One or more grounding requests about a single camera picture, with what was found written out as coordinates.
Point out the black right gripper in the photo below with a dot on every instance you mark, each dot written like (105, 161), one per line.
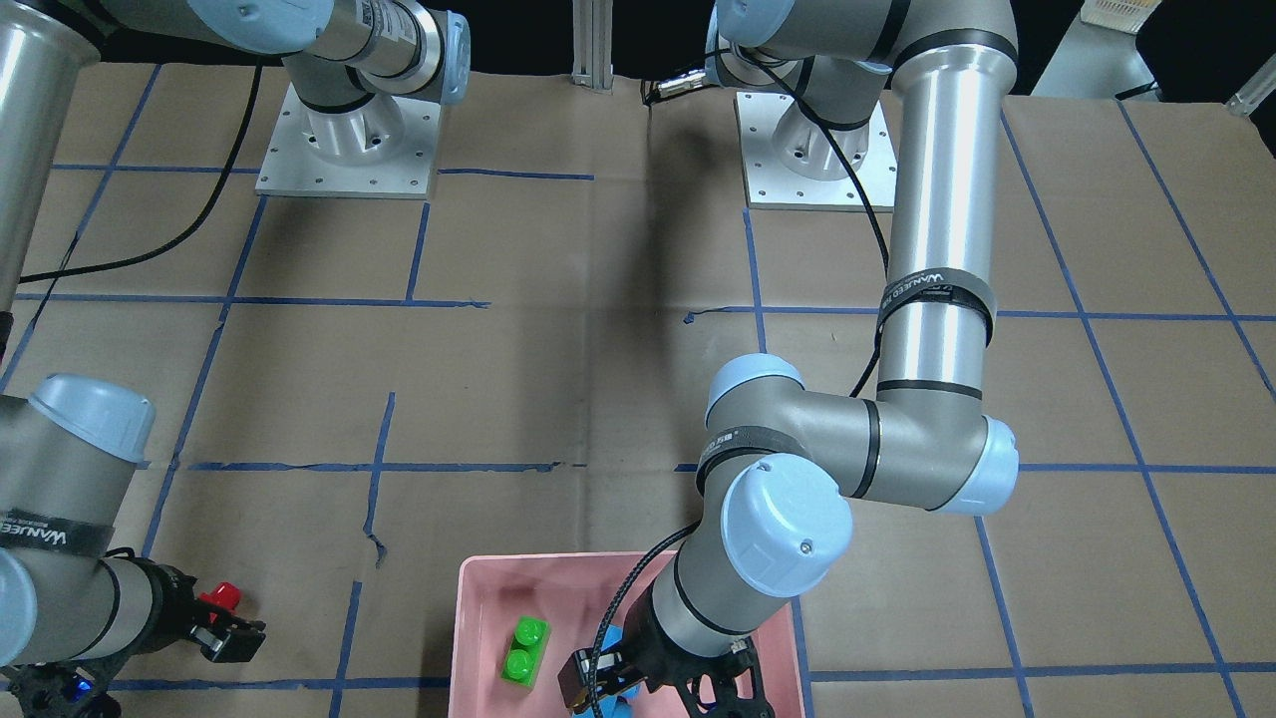
(171, 595)

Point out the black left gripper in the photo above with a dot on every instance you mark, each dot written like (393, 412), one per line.
(660, 660)

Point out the red toy block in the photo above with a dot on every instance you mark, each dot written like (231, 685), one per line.
(220, 604)

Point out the blue toy block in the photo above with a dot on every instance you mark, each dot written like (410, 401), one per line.
(617, 705)

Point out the green toy block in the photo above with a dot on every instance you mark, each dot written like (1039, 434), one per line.
(525, 651)

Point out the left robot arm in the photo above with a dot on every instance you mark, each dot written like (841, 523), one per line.
(783, 461)

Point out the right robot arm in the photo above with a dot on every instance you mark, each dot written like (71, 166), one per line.
(368, 81)

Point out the pink plastic box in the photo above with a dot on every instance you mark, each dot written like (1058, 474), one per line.
(571, 591)

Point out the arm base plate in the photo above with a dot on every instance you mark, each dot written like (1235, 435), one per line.
(385, 149)
(789, 164)

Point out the aluminium frame post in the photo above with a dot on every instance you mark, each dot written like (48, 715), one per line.
(592, 45)

